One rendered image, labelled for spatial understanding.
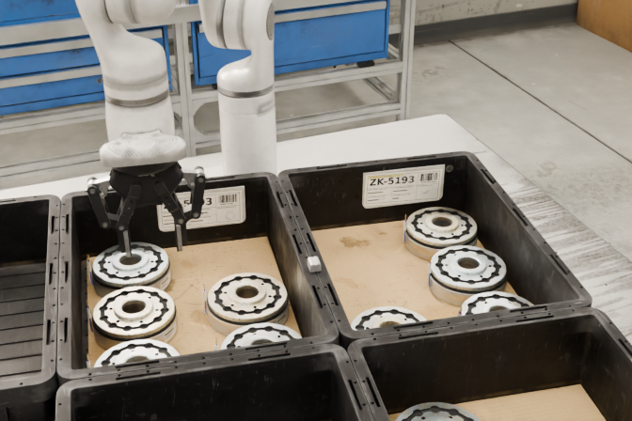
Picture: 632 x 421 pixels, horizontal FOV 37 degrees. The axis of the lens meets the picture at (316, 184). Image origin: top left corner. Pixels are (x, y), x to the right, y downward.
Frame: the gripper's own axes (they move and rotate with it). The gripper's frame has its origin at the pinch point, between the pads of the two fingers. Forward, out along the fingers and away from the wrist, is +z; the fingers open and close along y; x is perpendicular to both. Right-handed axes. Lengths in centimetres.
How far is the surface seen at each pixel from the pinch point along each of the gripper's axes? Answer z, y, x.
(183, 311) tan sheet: 12.9, -2.9, -2.3
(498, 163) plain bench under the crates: 27, -69, -57
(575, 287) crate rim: 3, -48, 16
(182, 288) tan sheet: 12.9, -3.2, -7.4
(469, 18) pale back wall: 90, -158, -307
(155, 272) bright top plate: 9.7, 0.2, -7.2
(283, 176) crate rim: 3.2, -19.0, -18.0
